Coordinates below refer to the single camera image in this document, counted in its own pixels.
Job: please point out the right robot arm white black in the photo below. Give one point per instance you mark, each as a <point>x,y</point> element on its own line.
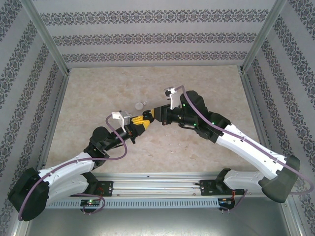
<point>246,147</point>

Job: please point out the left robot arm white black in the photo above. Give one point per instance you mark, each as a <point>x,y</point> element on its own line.
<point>69,167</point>

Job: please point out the aluminium table side rail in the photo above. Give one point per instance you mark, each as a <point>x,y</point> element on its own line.
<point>60,98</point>
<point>248,91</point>

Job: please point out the grey metal sheet panel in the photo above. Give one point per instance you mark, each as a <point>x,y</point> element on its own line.
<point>157,221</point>

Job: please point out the aluminium frame post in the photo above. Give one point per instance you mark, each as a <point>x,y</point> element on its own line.
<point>264,37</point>
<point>46,39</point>

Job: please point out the white earbud charging case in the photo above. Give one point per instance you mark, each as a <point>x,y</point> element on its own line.
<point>139,106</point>

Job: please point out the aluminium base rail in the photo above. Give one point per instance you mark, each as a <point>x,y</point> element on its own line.
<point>157,184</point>

